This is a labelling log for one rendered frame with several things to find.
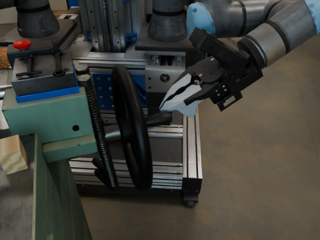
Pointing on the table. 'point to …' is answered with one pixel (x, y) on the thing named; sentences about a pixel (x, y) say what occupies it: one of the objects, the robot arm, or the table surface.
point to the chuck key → (29, 67)
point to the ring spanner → (58, 63)
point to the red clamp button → (22, 44)
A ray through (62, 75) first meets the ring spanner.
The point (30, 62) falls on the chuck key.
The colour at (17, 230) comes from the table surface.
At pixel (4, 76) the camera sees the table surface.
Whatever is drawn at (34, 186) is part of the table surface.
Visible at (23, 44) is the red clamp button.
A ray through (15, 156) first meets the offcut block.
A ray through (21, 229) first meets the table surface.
